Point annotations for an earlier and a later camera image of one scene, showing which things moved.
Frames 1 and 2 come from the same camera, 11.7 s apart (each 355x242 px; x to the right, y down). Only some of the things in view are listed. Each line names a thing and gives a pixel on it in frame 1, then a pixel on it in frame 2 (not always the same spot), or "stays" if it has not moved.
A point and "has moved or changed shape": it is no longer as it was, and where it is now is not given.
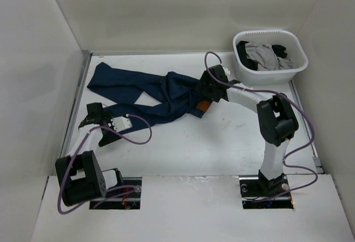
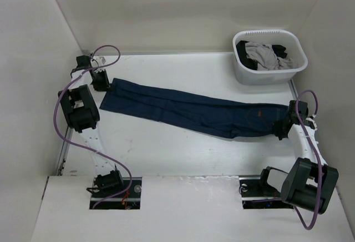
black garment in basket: [250, 63] stays
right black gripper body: [208, 89] to [278, 131]
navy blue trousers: [177, 93] has moved or changed shape
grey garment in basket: [265, 58] stays
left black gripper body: [109, 135] to [100, 82]
